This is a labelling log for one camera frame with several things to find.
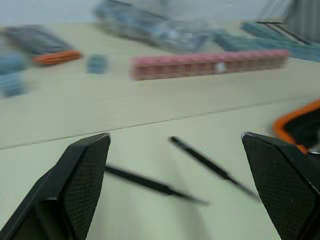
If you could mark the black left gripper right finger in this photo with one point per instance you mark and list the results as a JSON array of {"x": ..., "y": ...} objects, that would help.
[{"x": 282, "y": 190}]

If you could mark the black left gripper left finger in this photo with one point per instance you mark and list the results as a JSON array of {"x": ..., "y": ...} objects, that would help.
[{"x": 75, "y": 190}]

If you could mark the black tool roll orange trim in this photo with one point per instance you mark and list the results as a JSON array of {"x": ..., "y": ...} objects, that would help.
[{"x": 303, "y": 125}]

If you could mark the single small blue terminal block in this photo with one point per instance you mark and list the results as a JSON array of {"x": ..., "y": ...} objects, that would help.
[{"x": 97, "y": 63}]

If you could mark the blue terminal block cluster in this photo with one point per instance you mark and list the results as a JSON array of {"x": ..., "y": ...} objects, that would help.
[{"x": 11, "y": 63}]

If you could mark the black pack with orange end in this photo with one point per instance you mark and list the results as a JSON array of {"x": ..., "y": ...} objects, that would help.
[{"x": 42, "y": 45}]

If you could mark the long blue terminal strip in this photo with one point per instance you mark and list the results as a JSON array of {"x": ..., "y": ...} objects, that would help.
[{"x": 280, "y": 41}]

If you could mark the pink terminal block strip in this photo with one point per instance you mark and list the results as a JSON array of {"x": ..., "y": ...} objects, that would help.
[{"x": 200, "y": 65}]

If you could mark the grey sheet in rack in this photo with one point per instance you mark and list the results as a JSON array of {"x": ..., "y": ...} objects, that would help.
[{"x": 303, "y": 20}]

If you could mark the clear bag of blue parts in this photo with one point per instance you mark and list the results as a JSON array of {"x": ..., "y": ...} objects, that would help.
[{"x": 155, "y": 27}]

